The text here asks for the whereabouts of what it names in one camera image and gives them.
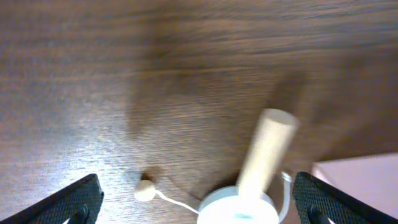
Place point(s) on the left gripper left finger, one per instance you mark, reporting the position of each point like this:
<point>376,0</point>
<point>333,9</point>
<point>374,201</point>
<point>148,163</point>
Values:
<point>79,202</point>

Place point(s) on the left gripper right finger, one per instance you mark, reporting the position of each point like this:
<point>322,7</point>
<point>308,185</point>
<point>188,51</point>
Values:
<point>318,202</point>

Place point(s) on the white rattle drum toy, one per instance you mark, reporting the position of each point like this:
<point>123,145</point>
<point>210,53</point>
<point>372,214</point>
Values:
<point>247,201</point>

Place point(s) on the pink cardboard box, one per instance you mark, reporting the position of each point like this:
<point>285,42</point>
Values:
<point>370,179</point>

